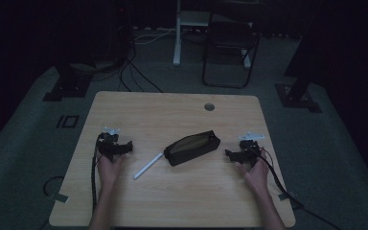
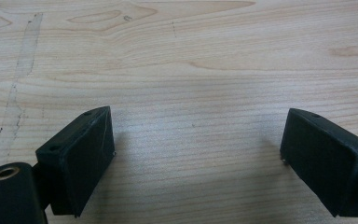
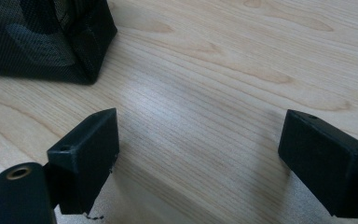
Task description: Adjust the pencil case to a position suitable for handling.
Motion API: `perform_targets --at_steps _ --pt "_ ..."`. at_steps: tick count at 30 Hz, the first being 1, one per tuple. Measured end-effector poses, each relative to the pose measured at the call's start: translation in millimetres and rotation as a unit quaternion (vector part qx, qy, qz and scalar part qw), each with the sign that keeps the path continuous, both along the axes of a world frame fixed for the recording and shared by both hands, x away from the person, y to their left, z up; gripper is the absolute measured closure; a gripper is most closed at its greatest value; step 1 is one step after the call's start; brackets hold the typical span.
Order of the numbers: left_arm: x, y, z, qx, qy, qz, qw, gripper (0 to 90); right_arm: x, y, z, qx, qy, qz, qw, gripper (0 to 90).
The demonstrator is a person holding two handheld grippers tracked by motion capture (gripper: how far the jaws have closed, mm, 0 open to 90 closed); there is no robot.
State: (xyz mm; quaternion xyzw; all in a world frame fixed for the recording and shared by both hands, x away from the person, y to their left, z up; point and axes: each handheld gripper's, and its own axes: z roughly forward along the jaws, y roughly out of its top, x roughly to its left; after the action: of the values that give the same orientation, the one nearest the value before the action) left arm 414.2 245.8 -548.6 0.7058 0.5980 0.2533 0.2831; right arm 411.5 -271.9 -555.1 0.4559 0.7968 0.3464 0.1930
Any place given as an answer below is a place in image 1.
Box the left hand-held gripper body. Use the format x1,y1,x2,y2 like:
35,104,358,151
96,126,127,163

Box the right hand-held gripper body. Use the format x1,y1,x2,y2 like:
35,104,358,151
233,131,265,168

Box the white pen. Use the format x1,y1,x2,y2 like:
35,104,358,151
132,151,164,180

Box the black pencil case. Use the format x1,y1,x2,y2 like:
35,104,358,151
163,129,221,168

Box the person's left hand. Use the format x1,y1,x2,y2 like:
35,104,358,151
97,153,127,189

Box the person's right hand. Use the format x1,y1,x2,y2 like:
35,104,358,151
236,150,270,192

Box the grey tape piece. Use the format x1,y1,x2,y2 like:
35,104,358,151
46,192,69,204
277,191,296,201

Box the black stand base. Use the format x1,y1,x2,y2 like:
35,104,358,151
274,75,323,114
42,62,94,103

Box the black folding chair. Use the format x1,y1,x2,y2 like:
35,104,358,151
201,12,262,90

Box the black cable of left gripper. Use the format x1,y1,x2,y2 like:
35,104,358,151
90,133,104,213

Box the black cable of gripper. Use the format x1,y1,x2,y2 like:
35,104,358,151
248,145,343,230
90,133,104,213

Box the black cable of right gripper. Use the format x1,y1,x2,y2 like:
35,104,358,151
248,145,343,230

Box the black floor cables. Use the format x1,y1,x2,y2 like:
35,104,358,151
92,25,165,94

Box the white floor cable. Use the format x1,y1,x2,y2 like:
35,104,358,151
133,27,178,46

